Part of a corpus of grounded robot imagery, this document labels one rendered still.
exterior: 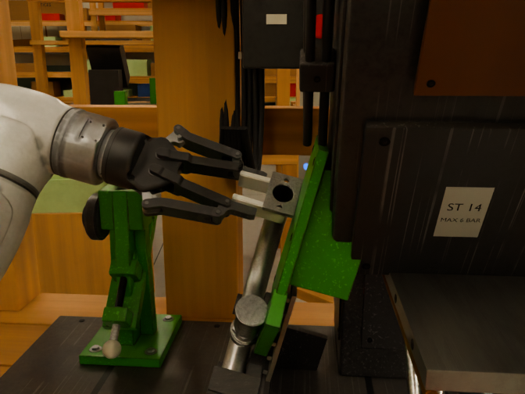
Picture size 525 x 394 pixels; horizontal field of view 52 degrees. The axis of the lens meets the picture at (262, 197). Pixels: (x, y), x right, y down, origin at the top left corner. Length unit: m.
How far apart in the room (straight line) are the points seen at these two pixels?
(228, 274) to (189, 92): 0.34
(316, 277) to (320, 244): 0.04
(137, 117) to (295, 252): 0.57
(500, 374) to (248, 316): 0.28
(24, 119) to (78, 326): 0.46
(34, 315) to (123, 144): 0.56
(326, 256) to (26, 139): 0.38
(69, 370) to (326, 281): 0.46
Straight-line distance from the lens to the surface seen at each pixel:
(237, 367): 0.71
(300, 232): 0.59
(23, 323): 1.14
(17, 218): 0.70
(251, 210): 0.67
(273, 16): 0.83
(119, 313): 0.86
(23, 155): 0.70
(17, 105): 0.72
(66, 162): 0.70
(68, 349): 0.98
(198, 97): 0.95
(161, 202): 0.66
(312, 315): 1.08
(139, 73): 7.71
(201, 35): 0.95
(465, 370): 0.47
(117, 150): 0.68
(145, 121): 1.07
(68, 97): 10.45
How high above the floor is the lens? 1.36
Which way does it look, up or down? 14 degrees down
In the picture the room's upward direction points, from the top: straight up
